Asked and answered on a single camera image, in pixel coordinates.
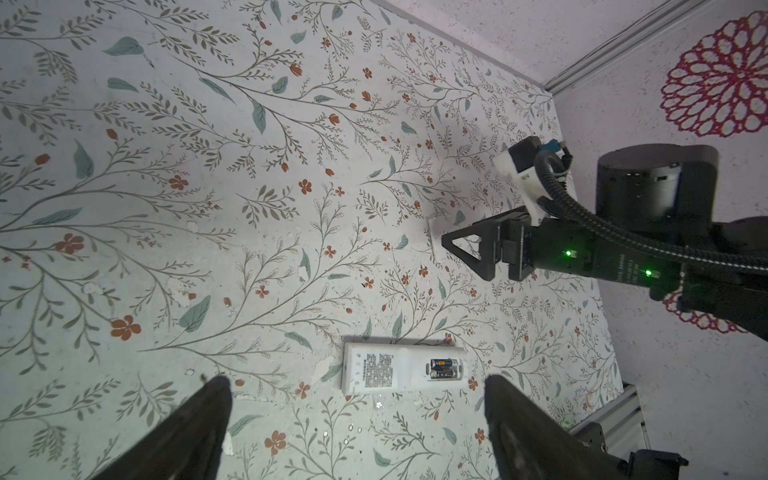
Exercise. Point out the white remote control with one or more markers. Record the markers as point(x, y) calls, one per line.
point(394, 368)

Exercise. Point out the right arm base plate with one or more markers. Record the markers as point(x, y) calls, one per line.
point(642, 464)

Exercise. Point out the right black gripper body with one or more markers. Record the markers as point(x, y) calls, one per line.
point(567, 247)

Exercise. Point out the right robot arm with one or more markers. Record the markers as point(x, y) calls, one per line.
point(651, 227)

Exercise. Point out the aluminium front rail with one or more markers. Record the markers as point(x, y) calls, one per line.
point(619, 424)

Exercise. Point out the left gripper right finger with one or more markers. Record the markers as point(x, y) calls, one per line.
point(528, 444)

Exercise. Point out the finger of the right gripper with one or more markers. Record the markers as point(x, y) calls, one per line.
point(503, 238)

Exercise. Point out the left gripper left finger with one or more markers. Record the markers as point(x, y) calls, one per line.
point(188, 444)

